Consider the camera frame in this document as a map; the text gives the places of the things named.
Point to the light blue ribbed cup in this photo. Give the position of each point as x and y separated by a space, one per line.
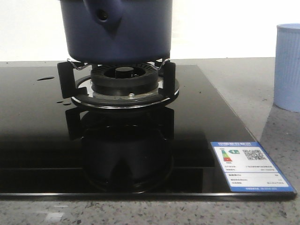
287 67

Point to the black pot support grate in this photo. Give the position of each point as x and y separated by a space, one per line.
81 93

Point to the dark blue cooking pot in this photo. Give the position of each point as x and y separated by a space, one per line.
117 31

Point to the black gas burner head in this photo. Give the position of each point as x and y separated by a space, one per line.
122 80

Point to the black glass gas cooktop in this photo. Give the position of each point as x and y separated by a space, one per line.
51 149

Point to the blue white energy label sticker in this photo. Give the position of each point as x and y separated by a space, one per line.
248 168

